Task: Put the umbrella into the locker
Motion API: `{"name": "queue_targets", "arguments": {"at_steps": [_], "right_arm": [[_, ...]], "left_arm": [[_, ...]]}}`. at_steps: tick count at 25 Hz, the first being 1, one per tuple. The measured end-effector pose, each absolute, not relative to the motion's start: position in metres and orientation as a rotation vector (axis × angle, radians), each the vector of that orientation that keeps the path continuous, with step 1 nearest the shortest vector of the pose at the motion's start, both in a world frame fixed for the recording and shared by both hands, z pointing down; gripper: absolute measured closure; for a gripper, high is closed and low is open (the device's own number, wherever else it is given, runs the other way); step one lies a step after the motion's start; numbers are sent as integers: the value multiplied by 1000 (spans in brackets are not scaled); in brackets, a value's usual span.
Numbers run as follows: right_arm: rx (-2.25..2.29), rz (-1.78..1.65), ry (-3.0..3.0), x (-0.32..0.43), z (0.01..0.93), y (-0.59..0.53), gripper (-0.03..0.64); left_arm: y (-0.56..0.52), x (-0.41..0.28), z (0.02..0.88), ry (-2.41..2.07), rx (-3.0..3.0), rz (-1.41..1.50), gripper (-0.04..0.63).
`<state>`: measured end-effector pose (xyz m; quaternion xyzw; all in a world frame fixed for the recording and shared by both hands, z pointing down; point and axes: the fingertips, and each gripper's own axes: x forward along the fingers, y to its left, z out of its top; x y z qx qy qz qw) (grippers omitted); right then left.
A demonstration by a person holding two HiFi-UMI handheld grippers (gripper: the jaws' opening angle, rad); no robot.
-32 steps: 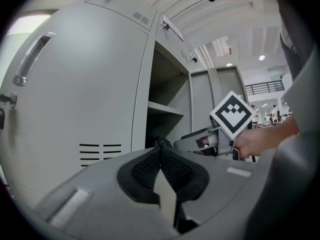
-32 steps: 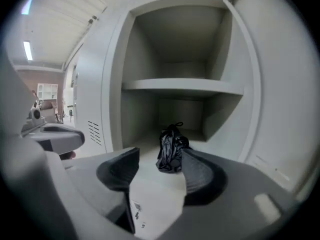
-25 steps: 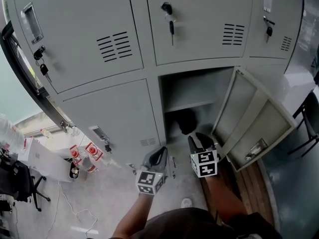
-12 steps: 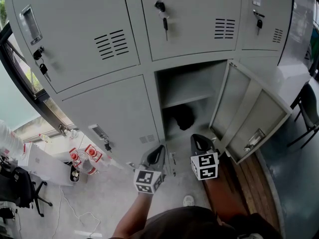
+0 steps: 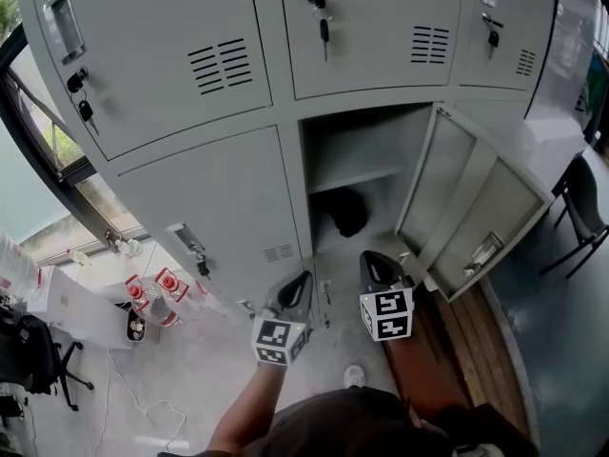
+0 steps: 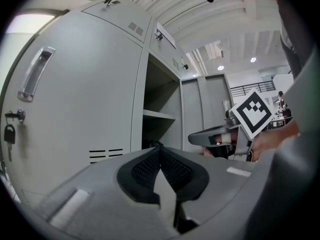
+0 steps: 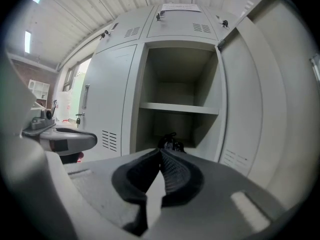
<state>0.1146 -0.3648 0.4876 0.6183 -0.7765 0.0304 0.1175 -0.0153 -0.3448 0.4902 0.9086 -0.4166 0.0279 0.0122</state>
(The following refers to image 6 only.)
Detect person's shirt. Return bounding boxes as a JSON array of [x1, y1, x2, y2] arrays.
[[249, 0, 320, 240]]

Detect grey metal locker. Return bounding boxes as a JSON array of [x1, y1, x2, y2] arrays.
[[0, 0, 235, 210]]

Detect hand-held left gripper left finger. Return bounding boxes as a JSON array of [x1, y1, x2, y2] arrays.
[[37, 145, 176, 240]]

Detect person's right forearm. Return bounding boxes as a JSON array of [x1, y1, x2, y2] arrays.
[[252, 120, 301, 157]]

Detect black metal railing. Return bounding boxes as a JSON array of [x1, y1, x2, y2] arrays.
[[229, 80, 277, 99]]

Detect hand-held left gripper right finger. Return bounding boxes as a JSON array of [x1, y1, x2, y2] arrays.
[[161, 145, 259, 240]]

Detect black umbrella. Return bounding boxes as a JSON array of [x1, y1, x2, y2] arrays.
[[147, 138, 165, 150]]

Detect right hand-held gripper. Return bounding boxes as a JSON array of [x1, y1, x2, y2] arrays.
[[187, 87, 273, 162]]

